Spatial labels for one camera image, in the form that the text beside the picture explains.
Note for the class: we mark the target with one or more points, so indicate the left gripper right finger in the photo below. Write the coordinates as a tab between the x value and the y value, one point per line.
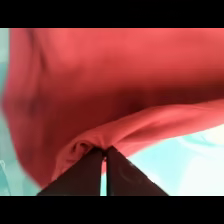
128	180

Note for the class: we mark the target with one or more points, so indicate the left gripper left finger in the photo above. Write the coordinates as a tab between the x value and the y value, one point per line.
81	178

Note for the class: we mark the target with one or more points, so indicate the red T-shirt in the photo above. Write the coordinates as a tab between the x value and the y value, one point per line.
100	83

